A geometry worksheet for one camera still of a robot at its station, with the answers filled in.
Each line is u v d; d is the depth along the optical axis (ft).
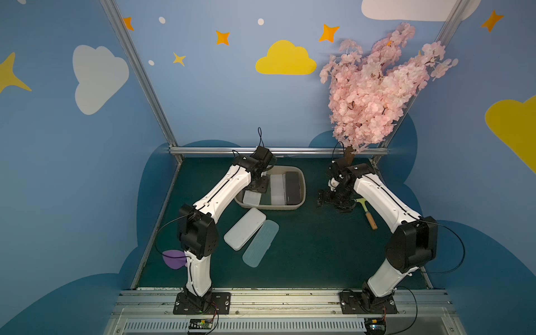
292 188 3.42
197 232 1.58
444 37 2.46
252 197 2.80
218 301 2.46
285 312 2.43
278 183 3.57
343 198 2.36
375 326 2.40
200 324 2.35
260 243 2.92
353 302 2.46
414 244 1.50
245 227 2.98
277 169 3.55
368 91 2.20
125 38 2.46
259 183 2.56
